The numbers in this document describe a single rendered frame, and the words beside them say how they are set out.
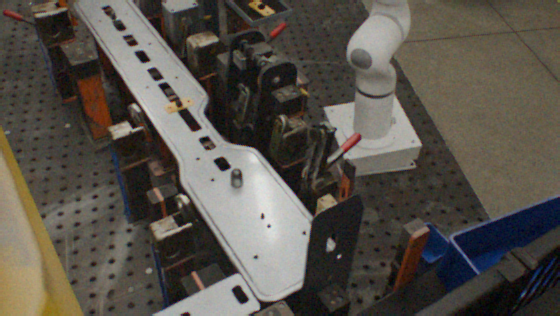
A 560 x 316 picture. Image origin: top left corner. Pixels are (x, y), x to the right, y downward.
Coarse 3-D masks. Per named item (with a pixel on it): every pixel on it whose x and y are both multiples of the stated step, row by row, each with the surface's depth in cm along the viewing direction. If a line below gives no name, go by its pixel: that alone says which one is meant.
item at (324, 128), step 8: (320, 128) 124; (328, 128) 123; (336, 128) 125; (312, 136) 122; (320, 136) 124; (328, 136) 123; (320, 144) 127; (328, 144) 125; (312, 152) 129; (320, 152) 126; (328, 152) 127; (312, 160) 130; (320, 160) 127; (312, 168) 132; (320, 168) 129; (320, 176) 131; (312, 184) 132
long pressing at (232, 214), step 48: (96, 0) 198; (144, 48) 178; (144, 96) 162; (192, 96) 162; (192, 144) 149; (192, 192) 137; (240, 192) 137; (288, 192) 137; (240, 240) 127; (288, 240) 128; (288, 288) 119
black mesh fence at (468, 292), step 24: (552, 240) 62; (528, 264) 59; (552, 264) 70; (456, 288) 57; (480, 288) 57; (528, 288) 71; (432, 312) 55; (456, 312) 55; (480, 312) 65; (504, 312) 66
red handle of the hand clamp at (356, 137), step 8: (352, 136) 132; (360, 136) 132; (344, 144) 132; (352, 144) 131; (336, 152) 132; (344, 152) 132; (328, 160) 132; (336, 160) 132; (328, 168) 133; (312, 176) 133
